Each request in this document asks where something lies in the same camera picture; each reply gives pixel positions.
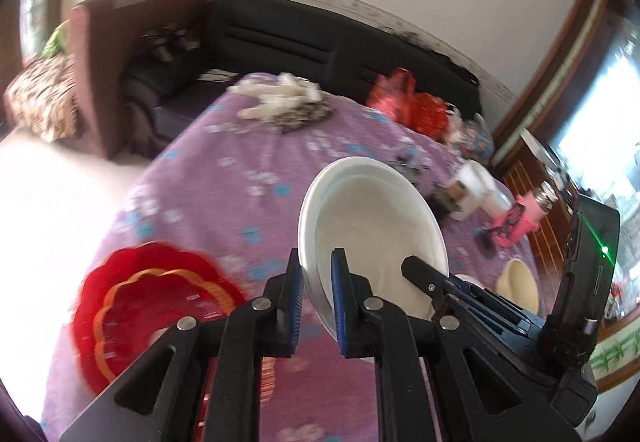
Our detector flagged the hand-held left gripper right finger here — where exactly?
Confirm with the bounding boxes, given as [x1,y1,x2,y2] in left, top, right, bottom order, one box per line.
[330,248,583,442]

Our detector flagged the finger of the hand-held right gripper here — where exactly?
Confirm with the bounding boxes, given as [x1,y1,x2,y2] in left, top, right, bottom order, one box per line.
[401,256,458,323]
[450,278,546,340]

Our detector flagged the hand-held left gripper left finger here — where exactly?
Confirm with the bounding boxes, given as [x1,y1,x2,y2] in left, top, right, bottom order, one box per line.
[59,247,306,442]

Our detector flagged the small beige dish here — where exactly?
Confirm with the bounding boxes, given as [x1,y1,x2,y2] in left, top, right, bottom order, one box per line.
[495,258,541,315]

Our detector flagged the white ceramic bowl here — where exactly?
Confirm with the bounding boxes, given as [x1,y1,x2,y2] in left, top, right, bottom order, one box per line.
[298,157,449,340]

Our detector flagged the red scalloped plate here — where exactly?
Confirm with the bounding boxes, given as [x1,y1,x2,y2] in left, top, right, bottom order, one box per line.
[71,242,253,395]

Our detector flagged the brown brick-pattern cabinet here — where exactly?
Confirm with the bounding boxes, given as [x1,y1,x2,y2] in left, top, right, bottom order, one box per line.
[501,132,576,283]

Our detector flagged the pink flask with knit sleeve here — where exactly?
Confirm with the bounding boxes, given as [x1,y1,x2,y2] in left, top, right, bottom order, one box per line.
[492,182,558,247]

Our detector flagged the white plastic jar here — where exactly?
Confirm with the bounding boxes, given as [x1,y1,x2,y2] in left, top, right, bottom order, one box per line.
[452,161,496,221]

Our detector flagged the purple floral tablecloth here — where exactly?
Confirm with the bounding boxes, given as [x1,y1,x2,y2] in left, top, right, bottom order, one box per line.
[40,72,556,442]

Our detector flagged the blue printed bag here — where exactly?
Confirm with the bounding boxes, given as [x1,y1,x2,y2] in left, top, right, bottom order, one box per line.
[465,114,496,157]

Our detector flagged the red plastic bag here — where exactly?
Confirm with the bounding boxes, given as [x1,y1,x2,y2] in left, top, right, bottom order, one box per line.
[410,92,449,139]
[366,68,417,123]

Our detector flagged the leopard print cloth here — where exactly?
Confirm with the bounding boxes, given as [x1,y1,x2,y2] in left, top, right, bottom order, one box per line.
[270,99,336,133]

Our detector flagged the white crumpled cloth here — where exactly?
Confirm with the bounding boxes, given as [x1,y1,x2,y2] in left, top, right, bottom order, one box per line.
[229,72,331,121]

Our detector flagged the black sofa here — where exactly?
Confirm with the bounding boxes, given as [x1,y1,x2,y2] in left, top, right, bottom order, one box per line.
[122,0,483,157]

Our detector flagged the brown armchair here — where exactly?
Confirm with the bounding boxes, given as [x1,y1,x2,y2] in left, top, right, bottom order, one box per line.
[67,0,213,160]

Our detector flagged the brown floral blanket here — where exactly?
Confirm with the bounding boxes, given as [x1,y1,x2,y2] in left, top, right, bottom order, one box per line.
[4,54,83,143]

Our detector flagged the green cloth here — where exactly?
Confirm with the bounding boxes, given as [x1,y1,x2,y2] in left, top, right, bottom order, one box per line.
[42,19,73,57]

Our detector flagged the dark framed window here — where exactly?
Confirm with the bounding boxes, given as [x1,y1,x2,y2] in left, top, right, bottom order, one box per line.
[20,0,63,57]

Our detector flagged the wooden door frame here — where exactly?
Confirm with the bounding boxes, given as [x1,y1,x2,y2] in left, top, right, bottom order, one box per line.
[490,0,618,167]

